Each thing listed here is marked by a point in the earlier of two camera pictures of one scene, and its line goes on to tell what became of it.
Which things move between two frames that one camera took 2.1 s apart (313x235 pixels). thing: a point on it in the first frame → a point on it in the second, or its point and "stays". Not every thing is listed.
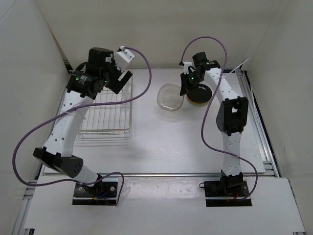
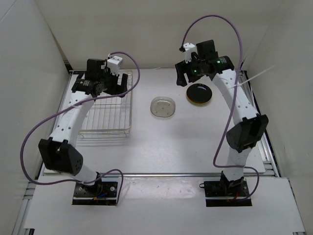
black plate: (201, 93) stays
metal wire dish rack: (110, 115) stays
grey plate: (168, 97) → (162, 106)
